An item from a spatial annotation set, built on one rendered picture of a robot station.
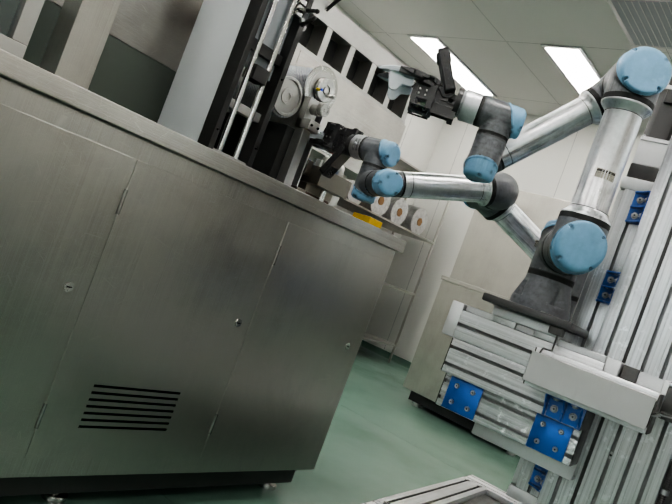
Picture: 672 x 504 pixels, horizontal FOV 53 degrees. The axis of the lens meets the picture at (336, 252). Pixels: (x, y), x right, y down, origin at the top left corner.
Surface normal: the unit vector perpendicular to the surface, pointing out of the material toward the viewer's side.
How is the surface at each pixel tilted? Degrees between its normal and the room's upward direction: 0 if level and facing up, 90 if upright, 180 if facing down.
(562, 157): 90
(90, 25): 90
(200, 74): 90
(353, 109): 90
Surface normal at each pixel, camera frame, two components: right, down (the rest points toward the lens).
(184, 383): 0.72, 0.26
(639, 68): -0.05, -0.18
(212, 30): -0.59, -0.23
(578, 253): -0.15, 0.07
